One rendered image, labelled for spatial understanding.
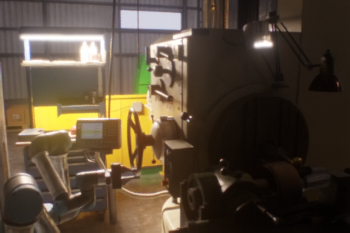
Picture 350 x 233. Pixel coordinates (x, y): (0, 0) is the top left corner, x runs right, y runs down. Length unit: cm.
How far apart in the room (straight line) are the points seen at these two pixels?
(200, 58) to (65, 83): 229
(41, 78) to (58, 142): 181
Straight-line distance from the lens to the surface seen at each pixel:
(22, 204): 109
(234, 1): 236
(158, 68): 161
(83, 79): 343
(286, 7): 185
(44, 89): 349
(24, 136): 314
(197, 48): 139
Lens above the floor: 173
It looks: 8 degrees down
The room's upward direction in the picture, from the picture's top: straight up
